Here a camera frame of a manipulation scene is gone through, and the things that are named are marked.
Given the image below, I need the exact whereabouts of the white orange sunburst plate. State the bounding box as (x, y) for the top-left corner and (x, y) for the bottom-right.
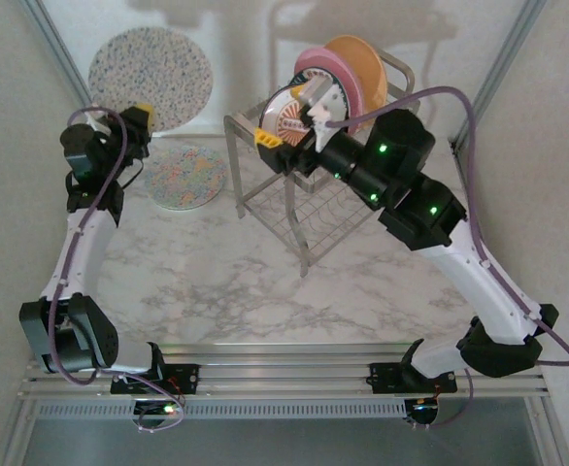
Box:
(257, 86), (318, 152)

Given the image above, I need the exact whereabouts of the teal rimmed patterned plate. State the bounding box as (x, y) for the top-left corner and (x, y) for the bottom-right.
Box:
(287, 67), (352, 135)

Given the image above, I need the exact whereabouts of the blue speckled white plate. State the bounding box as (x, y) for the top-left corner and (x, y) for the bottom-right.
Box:
(87, 26), (215, 133)

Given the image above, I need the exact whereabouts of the pink plate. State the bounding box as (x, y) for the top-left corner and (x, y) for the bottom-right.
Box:
(293, 47), (366, 133)

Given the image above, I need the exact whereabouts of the multicolour speckled white plate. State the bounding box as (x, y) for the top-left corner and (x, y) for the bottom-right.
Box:
(144, 145), (229, 212)

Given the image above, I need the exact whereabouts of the small circuit board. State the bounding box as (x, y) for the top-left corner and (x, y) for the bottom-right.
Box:
(132, 398), (189, 429)
(403, 396), (442, 427)

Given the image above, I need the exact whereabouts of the thin black cable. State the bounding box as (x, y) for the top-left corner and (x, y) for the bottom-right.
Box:
(118, 157), (146, 191)

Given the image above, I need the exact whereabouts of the metal wire dish rack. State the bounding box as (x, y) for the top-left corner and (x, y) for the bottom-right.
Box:
(221, 47), (418, 279)

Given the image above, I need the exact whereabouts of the aluminium frame post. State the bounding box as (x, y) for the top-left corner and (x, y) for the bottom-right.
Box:
(19, 0), (96, 108)
(452, 0), (549, 152)

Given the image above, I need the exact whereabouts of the aluminium mounting rail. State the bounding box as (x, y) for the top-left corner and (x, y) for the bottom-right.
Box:
(17, 342), (552, 402)

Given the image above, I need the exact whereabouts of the grey slotted cable duct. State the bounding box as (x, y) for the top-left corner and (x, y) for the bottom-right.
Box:
(35, 400), (409, 420)

